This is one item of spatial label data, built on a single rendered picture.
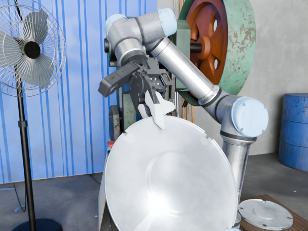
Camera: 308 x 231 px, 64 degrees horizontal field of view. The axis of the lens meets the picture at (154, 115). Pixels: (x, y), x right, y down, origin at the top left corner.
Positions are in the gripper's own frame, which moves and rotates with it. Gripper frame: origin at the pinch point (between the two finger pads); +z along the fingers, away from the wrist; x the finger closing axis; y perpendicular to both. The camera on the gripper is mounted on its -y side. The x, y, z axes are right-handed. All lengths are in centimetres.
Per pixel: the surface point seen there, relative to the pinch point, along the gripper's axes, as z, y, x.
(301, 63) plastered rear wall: -113, 334, 85
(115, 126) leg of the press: -69, 46, 113
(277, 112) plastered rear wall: -72, 303, 139
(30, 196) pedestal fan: -42, -16, 147
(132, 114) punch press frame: -69, 56, 99
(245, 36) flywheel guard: -56, 91, 13
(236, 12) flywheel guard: -68, 87, 7
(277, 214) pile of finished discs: 31, 101, 68
